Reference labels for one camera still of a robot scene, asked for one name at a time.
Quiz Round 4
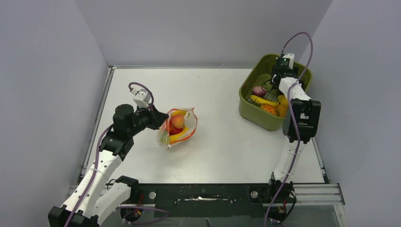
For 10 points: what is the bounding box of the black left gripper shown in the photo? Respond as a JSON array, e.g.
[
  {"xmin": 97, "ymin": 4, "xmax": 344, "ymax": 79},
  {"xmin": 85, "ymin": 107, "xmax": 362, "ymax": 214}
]
[{"xmin": 128, "ymin": 102, "xmax": 169, "ymax": 137}]

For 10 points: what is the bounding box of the red apple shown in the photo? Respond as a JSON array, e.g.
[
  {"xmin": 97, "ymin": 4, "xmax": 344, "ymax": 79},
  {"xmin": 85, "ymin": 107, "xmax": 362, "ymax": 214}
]
[{"xmin": 169, "ymin": 124, "xmax": 183, "ymax": 136}]

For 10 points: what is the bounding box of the orange carrot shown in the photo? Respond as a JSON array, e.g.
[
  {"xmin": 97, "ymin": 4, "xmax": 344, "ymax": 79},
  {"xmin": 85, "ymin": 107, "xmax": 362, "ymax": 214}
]
[{"xmin": 158, "ymin": 123, "xmax": 170, "ymax": 148}]

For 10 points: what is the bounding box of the clear zip top bag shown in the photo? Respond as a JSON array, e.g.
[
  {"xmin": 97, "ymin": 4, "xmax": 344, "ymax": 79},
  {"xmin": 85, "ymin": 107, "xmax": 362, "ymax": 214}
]
[{"xmin": 157, "ymin": 108, "xmax": 198, "ymax": 149}]

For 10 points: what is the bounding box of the yellow banana bunch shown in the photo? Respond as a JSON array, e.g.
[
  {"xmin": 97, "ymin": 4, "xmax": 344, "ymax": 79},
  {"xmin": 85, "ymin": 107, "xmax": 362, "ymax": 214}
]
[{"xmin": 168, "ymin": 109, "xmax": 188, "ymax": 144}]

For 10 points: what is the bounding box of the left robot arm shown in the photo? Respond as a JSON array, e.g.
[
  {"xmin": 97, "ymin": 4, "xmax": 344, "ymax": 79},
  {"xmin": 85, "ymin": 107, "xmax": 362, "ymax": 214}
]
[{"xmin": 48, "ymin": 104, "xmax": 169, "ymax": 227}]

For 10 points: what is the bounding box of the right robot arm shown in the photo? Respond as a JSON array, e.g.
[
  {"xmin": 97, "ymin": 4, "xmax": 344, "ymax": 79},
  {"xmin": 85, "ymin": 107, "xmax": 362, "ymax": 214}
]
[{"xmin": 266, "ymin": 54, "xmax": 321, "ymax": 202}]

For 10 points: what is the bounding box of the purple red onion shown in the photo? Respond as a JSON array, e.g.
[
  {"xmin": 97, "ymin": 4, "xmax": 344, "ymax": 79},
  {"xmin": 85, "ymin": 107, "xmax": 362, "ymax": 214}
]
[{"xmin": 252, "ymin": 86, "xmax": 267, "ymax": 97}]

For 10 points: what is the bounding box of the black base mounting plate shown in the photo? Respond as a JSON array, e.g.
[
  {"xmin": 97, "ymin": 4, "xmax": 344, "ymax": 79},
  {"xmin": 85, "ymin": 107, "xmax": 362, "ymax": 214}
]
[{"xmin": 120, "ymin": 176, "xmax": 296, "ymax": 224}]

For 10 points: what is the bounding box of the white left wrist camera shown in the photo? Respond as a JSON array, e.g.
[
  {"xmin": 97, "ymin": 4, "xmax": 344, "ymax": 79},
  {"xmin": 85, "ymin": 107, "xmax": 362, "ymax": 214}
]
[{"xmin": 131, "ymin": 88, "xmax": 151, "ymax": 108}]

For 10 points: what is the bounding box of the aluminium frame rail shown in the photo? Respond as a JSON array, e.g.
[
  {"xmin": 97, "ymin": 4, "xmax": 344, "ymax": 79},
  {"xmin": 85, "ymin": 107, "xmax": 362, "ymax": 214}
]
[{"xmin": 67, "ymin": 183, "xmax": 345, "ymax": 205}]

